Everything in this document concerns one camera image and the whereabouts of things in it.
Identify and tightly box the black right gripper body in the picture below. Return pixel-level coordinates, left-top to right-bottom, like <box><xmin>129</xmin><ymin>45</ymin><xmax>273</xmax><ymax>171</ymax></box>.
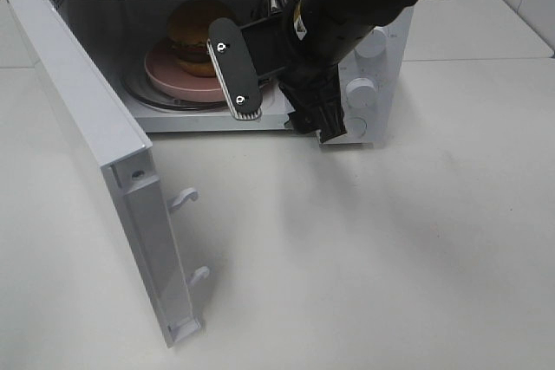
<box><xmin>238</xmin><ymin>0</ymin><xmax>374</xmax><ymax>85</ymax></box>

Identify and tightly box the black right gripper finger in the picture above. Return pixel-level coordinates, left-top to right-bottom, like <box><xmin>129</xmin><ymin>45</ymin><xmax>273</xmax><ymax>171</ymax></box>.
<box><xmin>277</xmin><ymin>65</ymin><xmax>347</xmax><ymax>143</ymax></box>
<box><xmin>206</xmin><ymin>18</ymin><xmax>263</xmax><ymax>121</ymax></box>

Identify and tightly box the burger with lettuce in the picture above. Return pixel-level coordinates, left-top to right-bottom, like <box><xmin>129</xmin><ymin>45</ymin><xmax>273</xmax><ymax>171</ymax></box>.
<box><xmin>166</xmin><ymin>0</ymin><xmax>237</xmax><ymax>78</ymax></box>

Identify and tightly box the white microwave knob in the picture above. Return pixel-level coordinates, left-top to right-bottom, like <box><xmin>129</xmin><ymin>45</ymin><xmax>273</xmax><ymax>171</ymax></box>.
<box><xmin>355</xmin><ymin>27</ymin><xmax>388</xmax><ymax>59</ymax></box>
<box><xmin>345</xmin><ymin>77</ymin><xmax>377</xmax><ymax>108</ymax></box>

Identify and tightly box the round white door button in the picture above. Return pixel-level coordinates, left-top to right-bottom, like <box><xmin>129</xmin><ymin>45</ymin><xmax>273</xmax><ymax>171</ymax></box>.
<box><xmin>344</xmin><ymin>117</ymin><xmax>368</xmax><ymax>139</ymax></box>

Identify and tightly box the pink round plate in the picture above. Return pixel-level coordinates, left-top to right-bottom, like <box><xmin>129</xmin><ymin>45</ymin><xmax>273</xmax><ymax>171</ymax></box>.
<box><xmin>144</xmin><ymin>38</ymin><xmax>225</xmax><ymax>103</ymax></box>

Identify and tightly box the white microwave door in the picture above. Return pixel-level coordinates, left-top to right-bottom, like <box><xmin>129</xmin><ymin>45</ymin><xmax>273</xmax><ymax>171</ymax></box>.
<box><xmin>6</xmin><ymin>0</ymin><xmax>210</xmax><ymax>347</ymax></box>

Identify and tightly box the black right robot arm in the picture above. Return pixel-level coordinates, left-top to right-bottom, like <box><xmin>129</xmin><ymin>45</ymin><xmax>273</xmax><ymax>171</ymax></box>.
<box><xmin>207</xmin><ymin>0</ymin><xmax>420</xmax><ymax>142</ymax></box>

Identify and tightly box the white microwave oven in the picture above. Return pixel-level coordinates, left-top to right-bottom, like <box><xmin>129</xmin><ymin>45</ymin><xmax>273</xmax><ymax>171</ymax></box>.
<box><xmin>51</xmin><ymin>0</ymin><xmax>413</xmax><ymax>144</ymax></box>

